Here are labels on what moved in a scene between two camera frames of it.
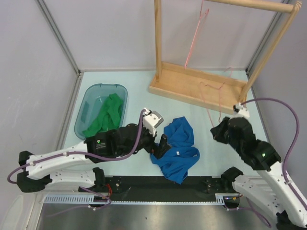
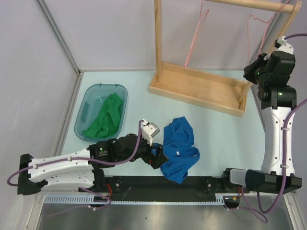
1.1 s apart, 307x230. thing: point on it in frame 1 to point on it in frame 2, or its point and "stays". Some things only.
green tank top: x=110 y=119 stays
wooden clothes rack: x=217 y=93 stays
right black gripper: x=216 y=131 to x=248 y=71
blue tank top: x=175 y=163 stays
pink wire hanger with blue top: x=207 y=86 to x=268 y=23
